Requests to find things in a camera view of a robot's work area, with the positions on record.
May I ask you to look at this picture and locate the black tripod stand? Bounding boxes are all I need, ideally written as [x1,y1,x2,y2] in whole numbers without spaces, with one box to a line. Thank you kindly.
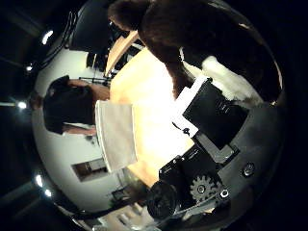
[77,52,112,87]

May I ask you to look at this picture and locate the person in black shirt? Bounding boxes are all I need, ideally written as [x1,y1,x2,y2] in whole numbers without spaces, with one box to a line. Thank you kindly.
[30,74,112,136]

